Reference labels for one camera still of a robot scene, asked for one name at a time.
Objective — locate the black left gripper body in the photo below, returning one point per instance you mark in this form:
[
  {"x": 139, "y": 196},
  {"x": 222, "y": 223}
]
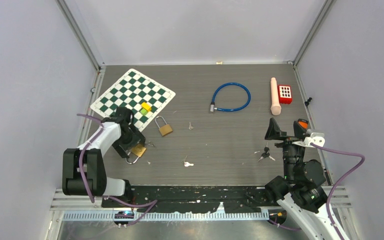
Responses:
[{"x": 128, "y": 141}]

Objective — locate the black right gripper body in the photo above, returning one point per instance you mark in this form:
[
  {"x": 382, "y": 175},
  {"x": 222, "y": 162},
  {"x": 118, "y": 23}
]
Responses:
[{"x": 291, "y": 152}]

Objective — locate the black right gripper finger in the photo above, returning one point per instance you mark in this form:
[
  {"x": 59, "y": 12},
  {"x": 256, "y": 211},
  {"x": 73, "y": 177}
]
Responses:
[
  {"x": 274, "y": 132},
  {"x": 299, "y": 132}
]

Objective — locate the brass padlock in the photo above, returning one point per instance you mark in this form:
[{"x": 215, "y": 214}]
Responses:
[
  {"x": 164, "y": 129},
  {"x": 134, "y": 154}
]

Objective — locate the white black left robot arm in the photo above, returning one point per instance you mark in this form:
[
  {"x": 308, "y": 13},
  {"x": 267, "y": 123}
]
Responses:
[{"x": 83, "y": 169}]

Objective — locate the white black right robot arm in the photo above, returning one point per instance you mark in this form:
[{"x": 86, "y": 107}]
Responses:
[{"x": 299, "y": 191}]

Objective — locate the black headed key bunch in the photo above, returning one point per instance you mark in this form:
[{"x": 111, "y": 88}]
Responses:
[{"x": 266, "y": 154}]

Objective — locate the small orange padlock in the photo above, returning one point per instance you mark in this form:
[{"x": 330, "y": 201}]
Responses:
[{"x": 303, "y": 123}]

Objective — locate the beige wooden rolling pin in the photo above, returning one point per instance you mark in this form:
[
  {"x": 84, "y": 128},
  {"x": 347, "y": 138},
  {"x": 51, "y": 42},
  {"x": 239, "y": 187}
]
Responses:
[{"x": 275, "y": 103}]

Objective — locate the green block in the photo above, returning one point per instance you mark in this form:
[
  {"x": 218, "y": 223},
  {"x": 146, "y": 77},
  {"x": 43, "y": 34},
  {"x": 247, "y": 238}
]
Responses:
[{"x": 144, "y": 112}]

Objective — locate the yellow block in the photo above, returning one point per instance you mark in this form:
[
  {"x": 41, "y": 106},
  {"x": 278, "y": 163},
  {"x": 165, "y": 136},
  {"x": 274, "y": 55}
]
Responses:
[{"x": 146, "y": 106}]

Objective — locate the red block with holes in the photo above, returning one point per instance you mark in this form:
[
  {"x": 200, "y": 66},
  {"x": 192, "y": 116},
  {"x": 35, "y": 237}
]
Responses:
[{"x": 285, "y": 94}]

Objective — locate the green white chessboard mat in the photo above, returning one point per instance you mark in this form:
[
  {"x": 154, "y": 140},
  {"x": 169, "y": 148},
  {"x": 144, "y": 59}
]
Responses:
[{"x": 130, "y": 90}]

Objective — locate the silver keys with white tag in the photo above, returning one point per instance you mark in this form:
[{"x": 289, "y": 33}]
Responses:
[{"x": 186, "y": 163}]

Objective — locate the black front base panel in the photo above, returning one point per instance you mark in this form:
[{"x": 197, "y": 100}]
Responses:
[{"x": 200, "y": 199}]

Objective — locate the black knob on rail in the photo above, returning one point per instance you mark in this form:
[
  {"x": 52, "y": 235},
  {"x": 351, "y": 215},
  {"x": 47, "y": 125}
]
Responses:
[{"x": 307, "y": 102}]

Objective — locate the blue cable lock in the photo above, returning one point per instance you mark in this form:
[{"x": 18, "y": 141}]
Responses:
[{"x": 230, "y": 97}]

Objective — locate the aluminium frame rail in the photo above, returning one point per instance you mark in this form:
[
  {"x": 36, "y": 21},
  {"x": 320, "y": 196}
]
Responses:
[{"x": 80, "y": 209}]

